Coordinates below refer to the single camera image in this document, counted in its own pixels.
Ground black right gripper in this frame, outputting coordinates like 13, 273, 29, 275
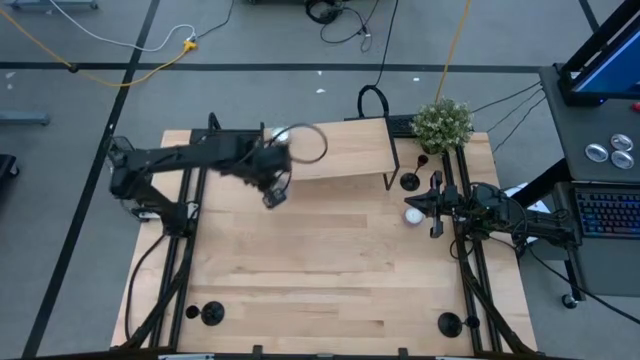
403, 170, 462, 240

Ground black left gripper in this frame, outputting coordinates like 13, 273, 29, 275
238, 142, 295, 210

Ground purple patterned tin candle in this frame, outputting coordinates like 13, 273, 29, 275
403, 206, 426, 228

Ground black candle stick holder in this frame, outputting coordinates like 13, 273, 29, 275
184, 300, 226, 328
437, 311, 481, 339
399, 154, 430, 193

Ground green potted plant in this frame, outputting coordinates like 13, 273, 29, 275
410, 97, 476, 156

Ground wooden shelf riser black legs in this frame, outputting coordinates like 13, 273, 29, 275
259, 117, 401, 192

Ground white paper sheet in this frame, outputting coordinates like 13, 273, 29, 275
499, 182, 551, 246

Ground black control box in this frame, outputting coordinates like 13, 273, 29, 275
108, 135, 136, 154

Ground black side desk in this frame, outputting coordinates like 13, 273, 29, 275
509, 64, 640, 209

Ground black wheeled stand leg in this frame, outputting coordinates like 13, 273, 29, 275
560, 249, 587, 310

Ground black keyboard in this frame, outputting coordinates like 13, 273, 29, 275
552, 180, 640, 297

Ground black monitor blue screen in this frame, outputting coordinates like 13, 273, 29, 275
555, 0, 640, 108

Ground grey metal stand foot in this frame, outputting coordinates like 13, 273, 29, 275
12, 0, 99, 12
0, 112, 51, 126

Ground black floor object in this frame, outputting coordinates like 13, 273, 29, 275
0, 153, 20, 192

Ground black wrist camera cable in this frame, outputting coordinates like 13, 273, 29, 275
267, 122, 330, 165

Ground black looped cable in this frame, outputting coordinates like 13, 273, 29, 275
356, 0, 401, 120

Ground thin black cable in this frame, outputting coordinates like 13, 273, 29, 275
491, 96, 548, 154
470, 81, 544, 115
486, 88, 545, 134

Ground yellow extension cable with plug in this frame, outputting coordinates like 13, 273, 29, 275
0, 7, 200, 89

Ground black cable at plug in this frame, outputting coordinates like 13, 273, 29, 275
194, 0, 236, 41

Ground yellow floor cable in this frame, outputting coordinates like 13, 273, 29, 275
433, 0, 474, 105

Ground black cable bundle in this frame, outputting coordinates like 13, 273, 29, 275
304, 0, 375, 55

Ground black front frame rail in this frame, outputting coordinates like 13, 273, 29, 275
0, 343, 640, 360

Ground white floor cable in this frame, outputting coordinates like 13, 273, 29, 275
47, 0, 197, 53

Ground black cable over table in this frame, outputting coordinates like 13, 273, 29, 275
123, 232, 169, 342

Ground long black floor cable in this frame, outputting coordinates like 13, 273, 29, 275
522, 244, 640, 326

